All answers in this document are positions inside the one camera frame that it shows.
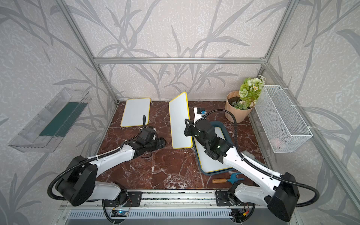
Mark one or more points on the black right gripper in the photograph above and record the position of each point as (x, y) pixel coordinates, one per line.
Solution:
(189, 127)

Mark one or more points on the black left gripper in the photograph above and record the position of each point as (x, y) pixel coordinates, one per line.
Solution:
(160, 143)

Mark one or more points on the dark teal storage tray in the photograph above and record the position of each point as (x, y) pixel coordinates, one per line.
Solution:
(225, 129)

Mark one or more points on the yellow framed whiteboard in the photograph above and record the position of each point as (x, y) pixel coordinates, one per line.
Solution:
(179, 111)
(209, 160)
(136, 112)

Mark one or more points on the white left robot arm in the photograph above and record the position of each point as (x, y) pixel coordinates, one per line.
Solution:
(79, 184)

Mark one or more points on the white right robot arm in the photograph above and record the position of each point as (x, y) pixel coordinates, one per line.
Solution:
(281, 193)

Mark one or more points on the beige flower pot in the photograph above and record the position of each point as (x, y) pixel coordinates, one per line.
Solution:
(239, 115)

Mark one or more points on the green white artificial flowers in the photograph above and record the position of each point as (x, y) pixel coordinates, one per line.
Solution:
(249, 93)

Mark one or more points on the pink object in basket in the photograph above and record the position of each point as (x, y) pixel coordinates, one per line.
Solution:
(277, 144)

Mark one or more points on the green circuit board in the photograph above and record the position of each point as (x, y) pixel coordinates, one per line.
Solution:
(119, 213)

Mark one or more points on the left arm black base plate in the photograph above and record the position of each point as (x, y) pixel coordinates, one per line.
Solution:
(125, 198)

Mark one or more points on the aluminium front rail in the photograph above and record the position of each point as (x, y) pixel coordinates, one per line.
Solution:
(190, 198)

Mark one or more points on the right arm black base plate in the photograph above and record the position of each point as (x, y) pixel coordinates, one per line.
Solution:
(223, 199)

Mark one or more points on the white wire mesh basket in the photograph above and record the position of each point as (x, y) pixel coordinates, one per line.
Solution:
(280, 119)

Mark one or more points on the right circuit board with wires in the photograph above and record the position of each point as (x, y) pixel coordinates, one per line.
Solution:
(238, 216)

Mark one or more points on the clear plastic wall shelf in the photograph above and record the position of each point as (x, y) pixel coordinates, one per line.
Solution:
(45, 131)

